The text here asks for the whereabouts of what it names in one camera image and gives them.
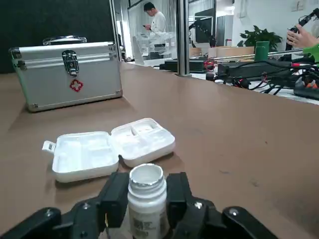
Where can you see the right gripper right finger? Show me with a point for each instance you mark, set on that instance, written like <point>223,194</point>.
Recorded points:
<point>199,219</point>

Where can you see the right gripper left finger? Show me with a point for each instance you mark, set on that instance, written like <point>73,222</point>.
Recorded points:
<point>82,219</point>

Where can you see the small white medicine bottle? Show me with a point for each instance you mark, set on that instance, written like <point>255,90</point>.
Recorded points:
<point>147,206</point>

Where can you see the open white pill box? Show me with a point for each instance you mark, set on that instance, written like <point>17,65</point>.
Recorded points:
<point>99,152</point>

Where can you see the brown cardboard box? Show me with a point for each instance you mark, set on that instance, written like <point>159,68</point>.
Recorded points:
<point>231,51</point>

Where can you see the silver aluminium first-aid case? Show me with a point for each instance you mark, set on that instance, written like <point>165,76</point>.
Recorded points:
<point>69,74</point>

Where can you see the black power brick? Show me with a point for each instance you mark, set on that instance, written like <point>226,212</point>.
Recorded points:
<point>184,65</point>

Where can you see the long black device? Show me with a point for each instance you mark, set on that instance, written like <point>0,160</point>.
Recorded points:
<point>254,67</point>

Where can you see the clear acrylic shelf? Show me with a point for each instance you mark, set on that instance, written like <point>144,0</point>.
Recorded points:
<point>154,46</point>

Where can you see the dark green cup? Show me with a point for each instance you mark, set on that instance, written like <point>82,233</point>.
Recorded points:
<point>261,51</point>

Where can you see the green potted plant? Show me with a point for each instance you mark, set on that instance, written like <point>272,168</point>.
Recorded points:
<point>261,37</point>

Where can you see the standing person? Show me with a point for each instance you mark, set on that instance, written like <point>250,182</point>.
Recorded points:
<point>157,22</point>

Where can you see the aluminium camera post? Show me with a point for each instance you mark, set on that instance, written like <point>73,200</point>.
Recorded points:
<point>183,37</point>

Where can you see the aluminium frame post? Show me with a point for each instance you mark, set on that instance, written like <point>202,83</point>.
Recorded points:
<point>114,30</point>

